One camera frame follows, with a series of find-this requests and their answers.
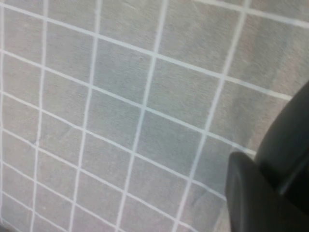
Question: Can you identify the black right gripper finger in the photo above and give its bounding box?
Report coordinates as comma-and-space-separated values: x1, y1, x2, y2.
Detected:
225, 151, 309, 232

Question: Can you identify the grey white-grid tablecloth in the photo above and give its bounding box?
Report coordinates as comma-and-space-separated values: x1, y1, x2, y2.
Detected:
0, 0, 309, 232

